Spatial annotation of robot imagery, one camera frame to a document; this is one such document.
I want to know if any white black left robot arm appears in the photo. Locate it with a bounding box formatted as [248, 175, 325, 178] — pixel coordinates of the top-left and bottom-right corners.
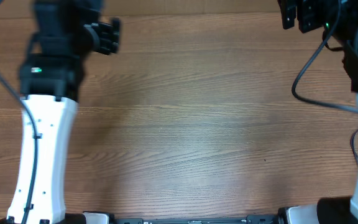
[1, 1, 120, 223]

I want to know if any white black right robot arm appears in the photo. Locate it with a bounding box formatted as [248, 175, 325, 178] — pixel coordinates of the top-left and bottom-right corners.
[278, 0, 358, 223]

